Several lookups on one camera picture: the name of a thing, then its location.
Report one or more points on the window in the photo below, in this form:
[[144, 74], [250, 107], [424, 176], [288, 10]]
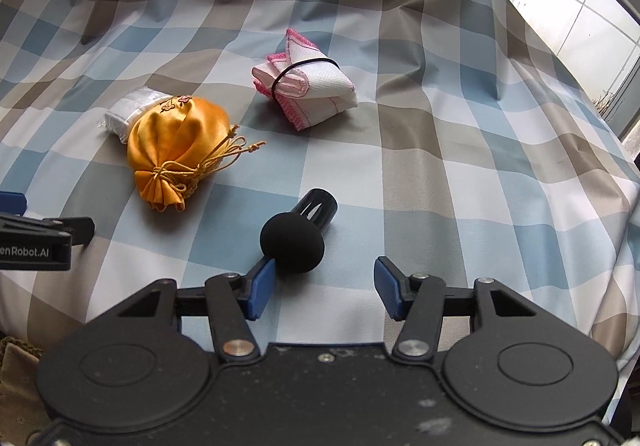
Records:
[[625, 100]]

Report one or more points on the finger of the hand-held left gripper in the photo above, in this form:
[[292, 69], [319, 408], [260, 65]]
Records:
[[12, 202], [50, 227]]

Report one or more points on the woven basket with fabric lining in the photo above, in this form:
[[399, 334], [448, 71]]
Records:
[[20, 391]]

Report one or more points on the checkered tablecloth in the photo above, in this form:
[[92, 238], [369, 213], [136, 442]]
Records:
[[450, 175]]

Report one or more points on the white plastic-wrapped packet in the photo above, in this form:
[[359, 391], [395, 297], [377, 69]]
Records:
[[125, 110]]

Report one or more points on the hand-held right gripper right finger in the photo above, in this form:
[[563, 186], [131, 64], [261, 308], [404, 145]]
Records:
[[387, 288]]

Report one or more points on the white folded cloth pink edge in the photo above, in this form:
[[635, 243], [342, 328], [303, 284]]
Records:
[[325, 85]]

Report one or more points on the black elastic band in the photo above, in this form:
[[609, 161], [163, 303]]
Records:
[[280, 75]]

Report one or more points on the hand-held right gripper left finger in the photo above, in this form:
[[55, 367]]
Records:
[[262, 288]]

